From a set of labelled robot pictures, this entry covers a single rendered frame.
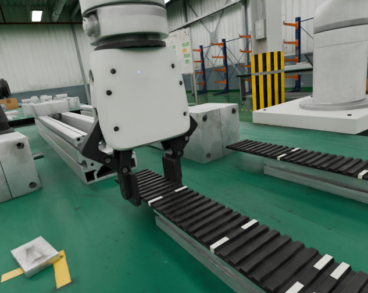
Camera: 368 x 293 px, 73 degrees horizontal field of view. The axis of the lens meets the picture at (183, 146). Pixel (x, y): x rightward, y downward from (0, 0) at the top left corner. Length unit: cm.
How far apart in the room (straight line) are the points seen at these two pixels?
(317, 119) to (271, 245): 48
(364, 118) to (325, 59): 18
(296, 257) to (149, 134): 17
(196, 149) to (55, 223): 25
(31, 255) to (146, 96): 19
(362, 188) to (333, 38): 46
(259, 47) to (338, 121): 337
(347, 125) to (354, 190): 30
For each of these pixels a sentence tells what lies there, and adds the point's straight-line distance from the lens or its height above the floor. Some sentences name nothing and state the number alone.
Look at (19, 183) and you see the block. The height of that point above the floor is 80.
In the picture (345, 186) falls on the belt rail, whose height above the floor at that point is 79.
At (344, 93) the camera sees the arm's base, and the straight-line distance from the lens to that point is 74.
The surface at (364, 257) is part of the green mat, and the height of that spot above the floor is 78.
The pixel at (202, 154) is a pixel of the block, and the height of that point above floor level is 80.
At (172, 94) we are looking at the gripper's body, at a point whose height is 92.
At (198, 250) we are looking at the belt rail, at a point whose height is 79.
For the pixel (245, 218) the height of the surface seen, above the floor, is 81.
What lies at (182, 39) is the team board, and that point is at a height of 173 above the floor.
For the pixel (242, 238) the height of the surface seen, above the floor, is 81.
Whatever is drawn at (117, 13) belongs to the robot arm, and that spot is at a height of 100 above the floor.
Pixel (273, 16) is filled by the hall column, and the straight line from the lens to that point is 382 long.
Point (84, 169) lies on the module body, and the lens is 46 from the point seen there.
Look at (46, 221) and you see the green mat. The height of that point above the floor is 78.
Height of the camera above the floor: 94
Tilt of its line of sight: 16 degrees down
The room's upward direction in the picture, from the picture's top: 7 degrees counter-clockwise
